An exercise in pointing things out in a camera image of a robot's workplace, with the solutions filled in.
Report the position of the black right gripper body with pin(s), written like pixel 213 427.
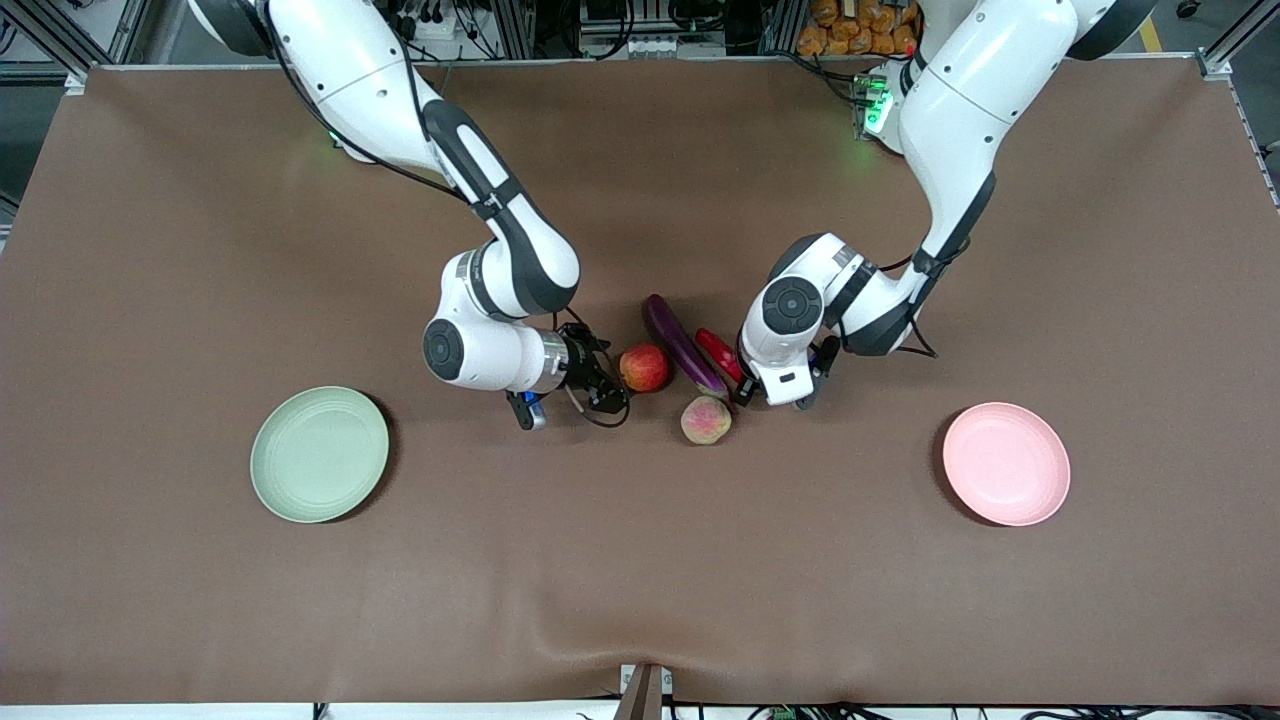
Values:
pixel 581 361

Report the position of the red yellow apple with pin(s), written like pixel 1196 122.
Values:
pixel 645 368

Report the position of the pink yellow peach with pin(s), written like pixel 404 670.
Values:
pixel 706 420

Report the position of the red chili pepper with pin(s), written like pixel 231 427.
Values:
pixel 715 348

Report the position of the long purple eggplant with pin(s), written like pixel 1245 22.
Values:
pixel 675 335

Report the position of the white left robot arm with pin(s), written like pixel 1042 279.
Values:
pixel 960 110

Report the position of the brown table mat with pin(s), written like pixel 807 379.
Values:
pixel 600 560

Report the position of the pink round plate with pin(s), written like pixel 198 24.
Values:
pixel 1005 465

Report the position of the light green round plate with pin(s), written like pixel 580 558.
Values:
pixel 318 455

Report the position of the grey equipment box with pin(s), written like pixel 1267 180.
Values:
pixel 650 45

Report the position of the white power strip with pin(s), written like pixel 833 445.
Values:
pixel 430 22

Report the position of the orange food pile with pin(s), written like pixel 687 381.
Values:
pixel 850 35

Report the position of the grey metal bracket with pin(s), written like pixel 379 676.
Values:
pixel 640 700

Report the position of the aluminium frame corner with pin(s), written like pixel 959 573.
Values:
pixel 76 80

